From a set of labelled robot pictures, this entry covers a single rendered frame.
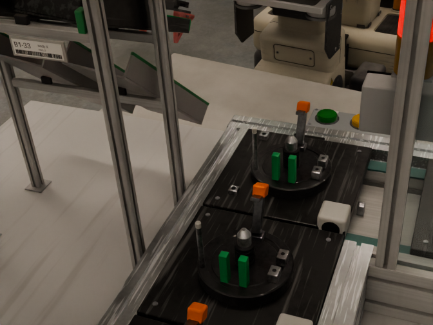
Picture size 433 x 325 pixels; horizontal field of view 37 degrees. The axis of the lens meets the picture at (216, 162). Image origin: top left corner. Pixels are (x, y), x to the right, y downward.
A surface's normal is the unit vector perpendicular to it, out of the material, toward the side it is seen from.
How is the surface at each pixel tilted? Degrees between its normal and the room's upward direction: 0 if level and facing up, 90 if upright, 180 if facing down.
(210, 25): 0
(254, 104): 0
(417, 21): 90
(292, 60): 98
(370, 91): 90
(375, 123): 90
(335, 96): 0
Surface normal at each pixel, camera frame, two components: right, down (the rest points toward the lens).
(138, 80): 0.85, 0.26
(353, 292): -0.06, -0.81
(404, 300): -0.36, 0.56
